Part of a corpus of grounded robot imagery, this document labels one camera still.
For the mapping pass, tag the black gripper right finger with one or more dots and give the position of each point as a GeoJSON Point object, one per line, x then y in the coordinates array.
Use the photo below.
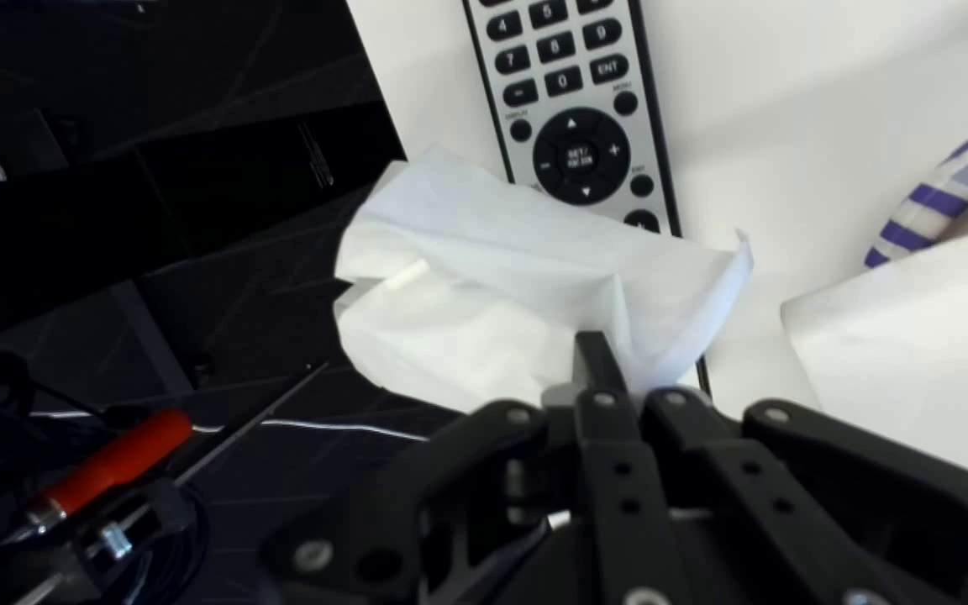
{"type": "Point", "coordinates": [843, 504]}

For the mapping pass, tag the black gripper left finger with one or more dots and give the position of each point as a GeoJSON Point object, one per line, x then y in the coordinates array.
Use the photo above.
{"type": "Point", "coordinates": [472, 504]}

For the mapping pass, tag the white tissue wipe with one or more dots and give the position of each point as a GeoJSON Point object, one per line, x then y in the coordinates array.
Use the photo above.
{"type": "Point", "coordinates": [504, 280]}

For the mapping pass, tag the grey black remote control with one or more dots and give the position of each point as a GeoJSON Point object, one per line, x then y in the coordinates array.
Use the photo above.
{"type": "Point", "coordinates": [569, 88]}

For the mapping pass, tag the white paper sheet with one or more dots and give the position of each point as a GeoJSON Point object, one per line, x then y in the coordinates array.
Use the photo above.
{"type": "Point", "coordinates": [923, 347]}

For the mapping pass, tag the purple white striped item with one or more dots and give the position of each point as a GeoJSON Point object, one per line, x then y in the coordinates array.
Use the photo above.
{"type": "Point", "coordinates": [943, 196]}

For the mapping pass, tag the black perforated robot table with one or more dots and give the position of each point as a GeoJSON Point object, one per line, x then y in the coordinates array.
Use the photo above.
{"type": "Point", "coordinates": [169, 222]}

